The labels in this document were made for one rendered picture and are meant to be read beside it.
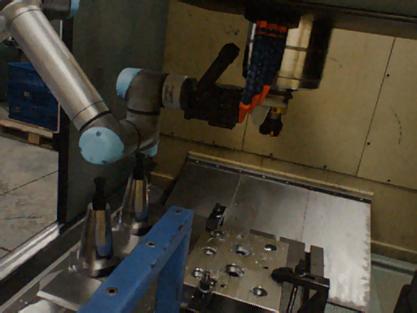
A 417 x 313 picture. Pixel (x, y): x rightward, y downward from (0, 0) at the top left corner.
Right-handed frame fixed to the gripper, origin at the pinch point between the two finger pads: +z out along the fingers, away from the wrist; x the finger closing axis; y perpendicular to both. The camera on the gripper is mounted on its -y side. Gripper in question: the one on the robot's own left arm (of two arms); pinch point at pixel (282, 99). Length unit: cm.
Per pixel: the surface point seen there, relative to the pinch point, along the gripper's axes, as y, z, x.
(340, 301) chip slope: 77, 30, -51
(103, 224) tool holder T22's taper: 11.7, -15.4, 42.3
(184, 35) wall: -7, -56, -100
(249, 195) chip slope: 59, -13, -88
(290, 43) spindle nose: -11.0, 0.2, 7.9
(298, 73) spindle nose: -6.0, 2.5, 7.2
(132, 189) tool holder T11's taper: 11.5, -16.7, 31.9
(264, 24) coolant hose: -13.4, -3.2, 19.9
